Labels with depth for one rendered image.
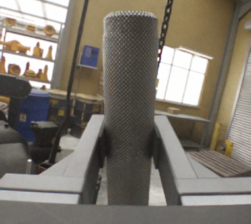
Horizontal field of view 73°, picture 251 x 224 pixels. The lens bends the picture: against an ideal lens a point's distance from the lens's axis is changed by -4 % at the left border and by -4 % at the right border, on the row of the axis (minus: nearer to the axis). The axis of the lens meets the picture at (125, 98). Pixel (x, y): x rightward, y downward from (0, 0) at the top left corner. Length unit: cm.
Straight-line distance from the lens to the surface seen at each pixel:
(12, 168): 153
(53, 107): 367
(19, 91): 299
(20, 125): 339
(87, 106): 369
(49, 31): 864
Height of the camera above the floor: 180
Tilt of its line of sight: 5 degrees down
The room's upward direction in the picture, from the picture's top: 12 degrees clockwise
